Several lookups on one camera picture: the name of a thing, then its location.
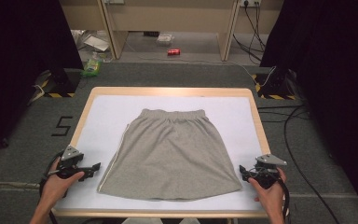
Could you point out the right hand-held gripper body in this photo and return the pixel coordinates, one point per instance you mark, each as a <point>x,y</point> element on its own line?
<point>267,174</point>

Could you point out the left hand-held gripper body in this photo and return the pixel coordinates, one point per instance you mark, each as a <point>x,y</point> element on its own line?
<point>70,155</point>

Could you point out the grey sweat shorts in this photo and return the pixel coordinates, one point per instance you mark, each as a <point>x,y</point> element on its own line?
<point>171,155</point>

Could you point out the person's right hand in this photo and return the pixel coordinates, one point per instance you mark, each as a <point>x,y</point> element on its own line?
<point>272,197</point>

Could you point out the person's left hand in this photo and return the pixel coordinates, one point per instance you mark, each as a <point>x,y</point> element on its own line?
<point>56,189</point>

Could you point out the black stand base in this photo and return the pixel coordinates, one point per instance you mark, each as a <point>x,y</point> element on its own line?
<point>273,87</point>
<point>62,84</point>

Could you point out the green plastic packet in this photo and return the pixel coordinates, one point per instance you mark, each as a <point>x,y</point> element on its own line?
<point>91,67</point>

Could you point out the black curtain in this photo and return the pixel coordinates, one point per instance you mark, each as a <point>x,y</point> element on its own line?
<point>18,62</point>
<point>338,77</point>

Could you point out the red drink can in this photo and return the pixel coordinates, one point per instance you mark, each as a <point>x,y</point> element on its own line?
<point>173,51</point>

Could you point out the clear plastic box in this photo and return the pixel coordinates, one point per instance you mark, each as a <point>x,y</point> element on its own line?
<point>165,39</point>

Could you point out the beige wooden desk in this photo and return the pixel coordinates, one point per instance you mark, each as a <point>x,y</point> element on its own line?
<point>167,15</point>

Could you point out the white wall socket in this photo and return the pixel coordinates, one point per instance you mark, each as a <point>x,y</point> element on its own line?
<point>250,2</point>

